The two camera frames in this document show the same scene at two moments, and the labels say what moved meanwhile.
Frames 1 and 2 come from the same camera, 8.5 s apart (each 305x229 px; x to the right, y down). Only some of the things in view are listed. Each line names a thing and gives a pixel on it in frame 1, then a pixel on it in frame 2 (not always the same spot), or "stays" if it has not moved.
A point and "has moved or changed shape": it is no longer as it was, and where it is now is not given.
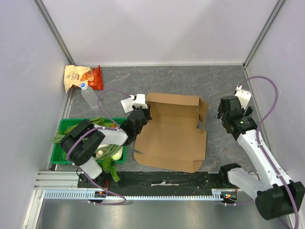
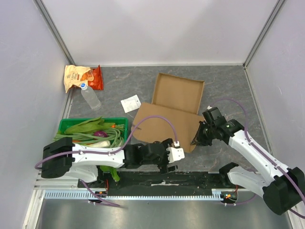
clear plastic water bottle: (90, 95) stays
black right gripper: (224, 110) -> (205, 132)
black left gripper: (147, 111) -> (163, 167)
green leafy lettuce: (108, 165) stays
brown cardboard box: (171, 139) has moved or changed shape
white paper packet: (127, 104) stays
